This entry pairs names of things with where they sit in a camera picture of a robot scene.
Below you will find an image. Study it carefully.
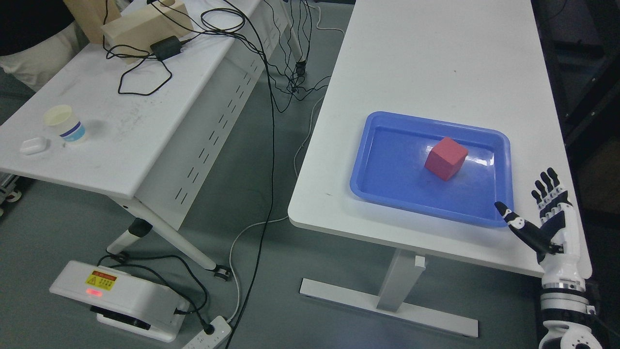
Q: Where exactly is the paper cup blue band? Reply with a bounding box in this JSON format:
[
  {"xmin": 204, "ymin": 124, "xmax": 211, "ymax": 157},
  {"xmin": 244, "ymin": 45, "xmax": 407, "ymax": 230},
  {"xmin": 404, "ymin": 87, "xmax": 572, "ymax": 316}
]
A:
[{"xmin": 44, "ymin": 105, "xmax": 89, "ymax": 145}]

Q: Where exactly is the white cable on floor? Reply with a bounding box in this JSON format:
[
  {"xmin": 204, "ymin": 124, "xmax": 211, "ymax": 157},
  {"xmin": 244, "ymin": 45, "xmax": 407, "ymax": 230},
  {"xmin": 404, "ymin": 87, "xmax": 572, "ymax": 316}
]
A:
[{"xmin": 228, "ymin": 0, "xmax": 347, "ymax": 323}]

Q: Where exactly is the white power strip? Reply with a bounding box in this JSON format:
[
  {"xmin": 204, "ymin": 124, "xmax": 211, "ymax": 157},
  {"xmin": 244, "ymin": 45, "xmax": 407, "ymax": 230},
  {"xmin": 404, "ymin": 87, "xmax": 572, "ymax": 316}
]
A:
[{"xmin": 183, "ymin": 316, "xmax": 232, "ymax": 349}]

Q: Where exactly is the blue plastic tray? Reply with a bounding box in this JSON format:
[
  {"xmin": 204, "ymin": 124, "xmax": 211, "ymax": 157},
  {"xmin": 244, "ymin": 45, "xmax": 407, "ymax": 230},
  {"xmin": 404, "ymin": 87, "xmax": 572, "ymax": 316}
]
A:
[{"xmin": 349, "ymin": 111, "xmax": 514, "ymax": 228}]

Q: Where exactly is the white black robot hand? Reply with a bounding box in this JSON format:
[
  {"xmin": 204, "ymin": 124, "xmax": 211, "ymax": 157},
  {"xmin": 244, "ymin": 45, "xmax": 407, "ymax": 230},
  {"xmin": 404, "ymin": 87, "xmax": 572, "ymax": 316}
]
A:
[{"xmin": 494, "ymin": 168, "xmax": 585, "ymax": 291}]

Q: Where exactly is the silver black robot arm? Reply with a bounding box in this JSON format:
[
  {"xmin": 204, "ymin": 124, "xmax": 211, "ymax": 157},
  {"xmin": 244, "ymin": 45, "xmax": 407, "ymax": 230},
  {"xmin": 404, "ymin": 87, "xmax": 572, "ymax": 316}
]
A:
[{"xmin": 538, "ymin": 280, "xmax": 603, "ymax": 349}]

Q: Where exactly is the white table with leg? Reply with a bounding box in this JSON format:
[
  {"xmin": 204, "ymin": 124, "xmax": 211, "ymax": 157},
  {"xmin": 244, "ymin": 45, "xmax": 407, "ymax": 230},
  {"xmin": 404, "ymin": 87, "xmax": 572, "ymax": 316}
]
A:
[{"xmin": 288, "ymin": 0, "xmax": 573, "ymax": 337}]

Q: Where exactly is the white device with warning label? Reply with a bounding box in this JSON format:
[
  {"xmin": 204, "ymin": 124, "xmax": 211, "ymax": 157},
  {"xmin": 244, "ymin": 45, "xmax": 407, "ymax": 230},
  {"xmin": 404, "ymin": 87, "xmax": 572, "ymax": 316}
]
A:
[{"xmin": 49, "ymin": 260, "xmax": 190, "ymax": 343}]

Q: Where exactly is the long black hanging cable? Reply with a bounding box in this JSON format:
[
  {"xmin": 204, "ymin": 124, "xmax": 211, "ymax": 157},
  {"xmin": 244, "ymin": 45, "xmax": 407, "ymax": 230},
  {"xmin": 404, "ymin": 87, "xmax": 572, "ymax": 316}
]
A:
[{"xmin": 145, "ymin": 0, "xmax": 335, "ymax": 349}]

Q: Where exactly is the beige cardboard box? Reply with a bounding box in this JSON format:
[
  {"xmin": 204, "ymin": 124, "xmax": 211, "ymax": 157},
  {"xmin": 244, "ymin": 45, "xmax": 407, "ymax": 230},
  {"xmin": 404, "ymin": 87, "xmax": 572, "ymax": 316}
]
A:
[{"xmin": 102, "ymin": 0, "xmax": 194, "ymax": 64}]

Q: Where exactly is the pink foam block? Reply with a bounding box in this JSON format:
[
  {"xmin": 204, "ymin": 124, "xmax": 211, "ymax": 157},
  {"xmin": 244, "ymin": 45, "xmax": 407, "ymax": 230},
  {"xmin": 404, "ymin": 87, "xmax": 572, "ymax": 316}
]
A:
[{"xmin": 424, "ymin": 137, "xmax": 468, "ymax": 181}]

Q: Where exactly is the white earbuds case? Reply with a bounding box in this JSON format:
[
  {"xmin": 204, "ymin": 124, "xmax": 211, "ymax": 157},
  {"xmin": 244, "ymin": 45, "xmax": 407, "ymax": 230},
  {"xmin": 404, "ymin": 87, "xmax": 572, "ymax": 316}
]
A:
[{"xmin": 19, "ymin": 137, "xmax": 49, "ymax": 156}]

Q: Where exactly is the white folding table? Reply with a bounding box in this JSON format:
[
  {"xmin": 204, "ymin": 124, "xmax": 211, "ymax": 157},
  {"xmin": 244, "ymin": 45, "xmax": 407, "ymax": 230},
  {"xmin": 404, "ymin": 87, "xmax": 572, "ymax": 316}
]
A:
[{"xmin": 0, "ymin": 0, "xmax": 310, "ymax": 282}]

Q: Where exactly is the black power adapter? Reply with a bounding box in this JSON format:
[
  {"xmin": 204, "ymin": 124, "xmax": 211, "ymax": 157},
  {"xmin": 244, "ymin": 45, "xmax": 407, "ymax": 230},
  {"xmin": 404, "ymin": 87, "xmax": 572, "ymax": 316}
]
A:
[{"xmin": 150, "ymin": 36, "xmax": 182, "ymax": 62}]

